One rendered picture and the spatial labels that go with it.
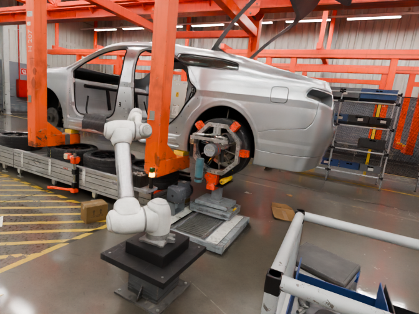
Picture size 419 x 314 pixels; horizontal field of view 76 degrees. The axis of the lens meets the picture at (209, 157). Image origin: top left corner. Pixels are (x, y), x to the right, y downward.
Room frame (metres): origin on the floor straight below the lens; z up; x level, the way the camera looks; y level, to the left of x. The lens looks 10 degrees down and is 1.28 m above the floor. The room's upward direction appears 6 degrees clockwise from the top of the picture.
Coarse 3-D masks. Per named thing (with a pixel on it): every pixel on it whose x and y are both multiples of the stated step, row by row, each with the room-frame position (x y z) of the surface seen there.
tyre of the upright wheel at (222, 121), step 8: (208, 120) 2.95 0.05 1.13; (216, 120) 2.91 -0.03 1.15; (224, 120) 2.87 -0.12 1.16; (232, 120) 2.90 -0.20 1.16; (240, 128) 2.80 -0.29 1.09; (240, 136) 2.79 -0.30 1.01; (248, 136) 2.87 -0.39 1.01; (248, 144) 2.81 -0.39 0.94; (240, 160) 2.77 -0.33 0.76; (248, 160) 2.89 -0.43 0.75; (232, 168) 2.81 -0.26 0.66; (240, 168) 2.78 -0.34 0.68; (224, 176) 2.84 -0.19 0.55
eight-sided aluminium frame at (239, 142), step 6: (204, 126) 2.87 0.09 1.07; (210, 126) 2.89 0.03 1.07; (216, 126) 2.81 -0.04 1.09; (222, 126) 2.79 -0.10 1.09; (228, 126) 2.75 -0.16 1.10; (198, 132) 2.90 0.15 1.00; (204, 132) 2.92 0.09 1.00; (234, 132) 2.77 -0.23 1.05; (234, 138) 2.72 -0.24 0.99; (198, 144) 2.95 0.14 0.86; (240, 144) 2.70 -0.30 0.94; (198, 156) 2.93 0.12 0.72; (234, 162) 2.71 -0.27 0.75; (204, 168) 2.85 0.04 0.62; (210, 168) 2.87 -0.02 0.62; (228, 168) 2.73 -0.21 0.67; (222, 174) 2.76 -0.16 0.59
